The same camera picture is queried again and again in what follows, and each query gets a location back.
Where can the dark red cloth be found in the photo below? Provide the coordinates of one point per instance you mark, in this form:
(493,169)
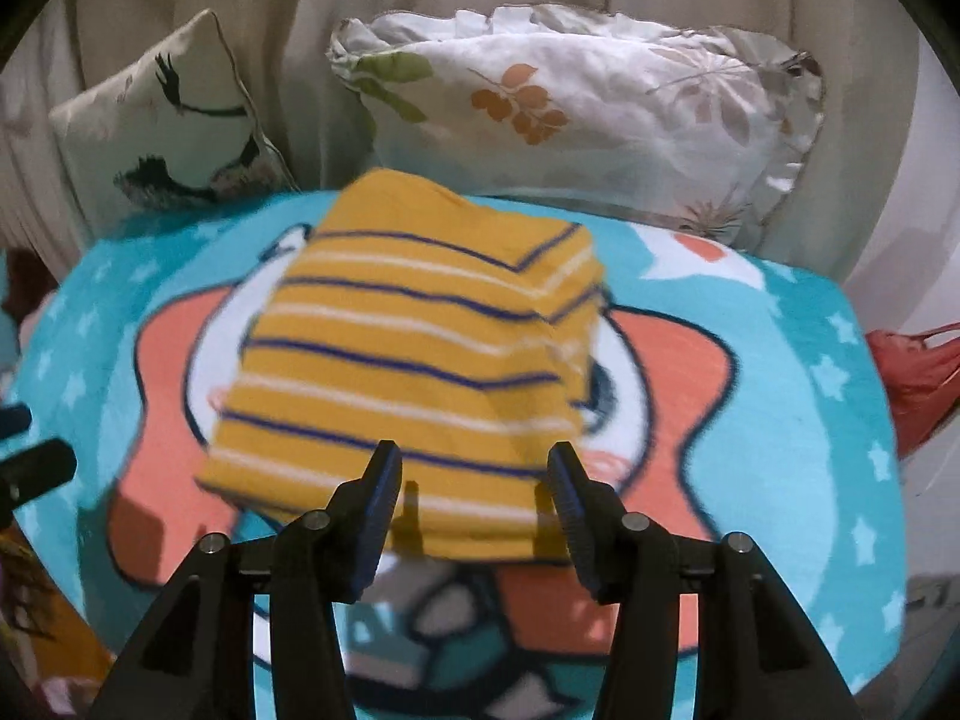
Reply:
(28,282)

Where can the orange striped sweater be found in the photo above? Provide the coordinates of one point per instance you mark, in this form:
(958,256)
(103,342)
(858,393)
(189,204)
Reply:
(459,332)

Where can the turquoise star cartoon blanket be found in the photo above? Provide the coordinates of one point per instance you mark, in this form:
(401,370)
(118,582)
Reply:
(726,394)

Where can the white bird print cushion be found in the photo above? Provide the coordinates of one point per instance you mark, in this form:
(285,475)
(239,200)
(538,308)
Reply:
(175,130)

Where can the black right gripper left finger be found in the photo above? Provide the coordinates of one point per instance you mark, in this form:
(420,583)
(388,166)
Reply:
(192,656)

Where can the white leaf print pillow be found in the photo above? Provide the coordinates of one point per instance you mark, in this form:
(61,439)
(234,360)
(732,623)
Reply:
(704,131)

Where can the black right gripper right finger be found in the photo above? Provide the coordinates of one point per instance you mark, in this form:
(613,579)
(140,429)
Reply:
(759,655)

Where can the red hanging bag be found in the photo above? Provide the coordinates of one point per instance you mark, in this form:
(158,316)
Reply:
(920,376)

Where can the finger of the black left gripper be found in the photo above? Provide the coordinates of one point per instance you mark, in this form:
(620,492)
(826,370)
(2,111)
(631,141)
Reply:
(36,471)
(14,420)

